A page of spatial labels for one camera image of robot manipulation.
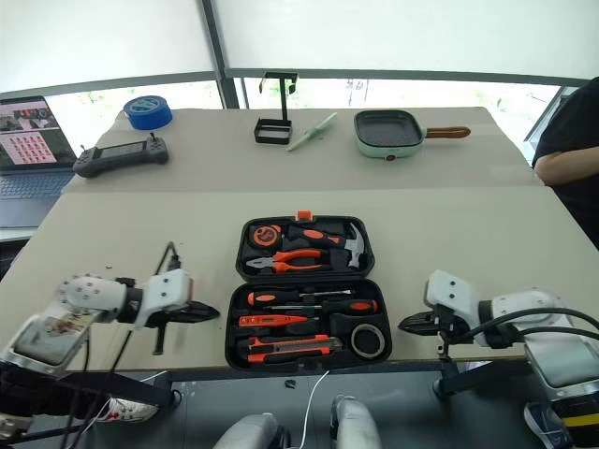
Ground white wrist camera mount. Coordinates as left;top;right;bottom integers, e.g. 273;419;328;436
424;268;481;325
132;269;195;331

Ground red white shoe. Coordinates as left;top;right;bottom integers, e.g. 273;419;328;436
95;396;161;423

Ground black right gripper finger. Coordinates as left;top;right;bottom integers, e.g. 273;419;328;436
397;311;437;326
397;323;439;336

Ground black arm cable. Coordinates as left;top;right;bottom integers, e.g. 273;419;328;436
460;305;599;348
62;240;183;449

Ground light green plastic propeller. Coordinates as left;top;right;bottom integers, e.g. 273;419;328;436
285;111;339;152

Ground person in black shirt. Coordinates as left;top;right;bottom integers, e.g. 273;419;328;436
532;77;599;236

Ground mint green electric frying pan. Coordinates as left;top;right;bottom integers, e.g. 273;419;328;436
353;109;472;163

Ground dark blue shoe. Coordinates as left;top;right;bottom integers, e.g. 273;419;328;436
523;400;571;446

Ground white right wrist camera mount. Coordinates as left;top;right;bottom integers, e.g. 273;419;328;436
424;268;481;325

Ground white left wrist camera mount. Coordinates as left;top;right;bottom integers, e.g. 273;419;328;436
132;269;195;331

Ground black metal stand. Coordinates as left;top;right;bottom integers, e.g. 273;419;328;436
253;70;300;147

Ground black electrical tape roll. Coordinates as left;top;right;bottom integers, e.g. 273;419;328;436
350;323;387;359

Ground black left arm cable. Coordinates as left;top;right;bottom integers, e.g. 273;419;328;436
62;240;183;449

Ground dark grey window frame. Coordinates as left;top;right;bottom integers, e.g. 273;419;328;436
0;0;592;111

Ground orange black utility knife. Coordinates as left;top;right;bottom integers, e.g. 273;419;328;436
235;333;345;366

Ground orange handled pliers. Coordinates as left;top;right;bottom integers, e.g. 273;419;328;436
244;248;331;275

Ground orange black screwdriver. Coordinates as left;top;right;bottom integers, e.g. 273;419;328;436
263;298;378;315
246;289;358;306

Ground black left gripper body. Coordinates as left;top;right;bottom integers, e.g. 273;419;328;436
151;303;188;355

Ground orange voltage tester pen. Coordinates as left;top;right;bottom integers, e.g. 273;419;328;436
238;313;320;328

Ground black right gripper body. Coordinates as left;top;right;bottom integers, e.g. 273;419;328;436
433;305;472;362

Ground black tool case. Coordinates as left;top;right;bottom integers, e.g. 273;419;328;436
224;210;393;375

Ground orange black tape measure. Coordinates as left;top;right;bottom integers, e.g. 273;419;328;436
249;224;284;247

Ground open laptop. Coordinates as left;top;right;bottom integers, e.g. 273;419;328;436
0;95;79;229

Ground dark grey handheld controller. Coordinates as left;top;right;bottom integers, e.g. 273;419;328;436
72;132;171;180

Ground white cable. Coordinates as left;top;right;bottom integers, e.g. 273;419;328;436
299;369;331;449

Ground silver robot leg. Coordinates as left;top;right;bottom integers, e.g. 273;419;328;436
212;413;287;449
329;394;383;449

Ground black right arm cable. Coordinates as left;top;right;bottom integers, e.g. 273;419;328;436
460;305;599;348

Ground silver robot right leg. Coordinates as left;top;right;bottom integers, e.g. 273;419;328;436
329;394;383;449

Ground blue tape roll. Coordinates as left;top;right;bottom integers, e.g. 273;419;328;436
123;94;174;132

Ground claw hammer orange black handle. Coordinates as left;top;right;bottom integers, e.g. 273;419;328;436
284;222;369;272

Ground silver robot left leg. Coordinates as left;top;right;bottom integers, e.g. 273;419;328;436
212;413;287;449

